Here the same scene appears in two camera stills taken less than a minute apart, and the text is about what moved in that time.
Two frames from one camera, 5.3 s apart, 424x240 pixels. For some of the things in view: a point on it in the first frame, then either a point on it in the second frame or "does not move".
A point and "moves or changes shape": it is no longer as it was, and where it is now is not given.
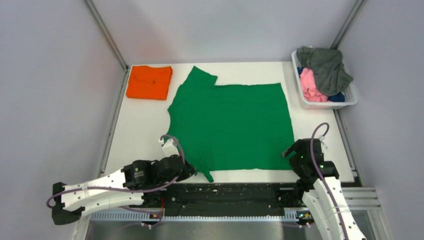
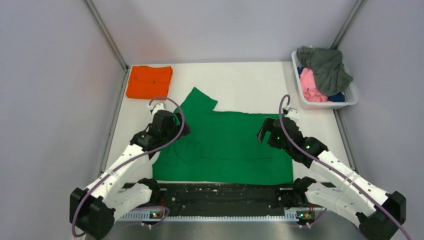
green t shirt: x=236 y=127 moves or changes shape
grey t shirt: x=331 y=74 does not move
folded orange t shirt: x=147 y=82 does not move
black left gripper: x=187 y=172 → x=177 y=127
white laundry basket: x=351 y=94 does not move
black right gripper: x=297 y=147 → x=268 y=125
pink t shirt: x=310 y=91 does not move
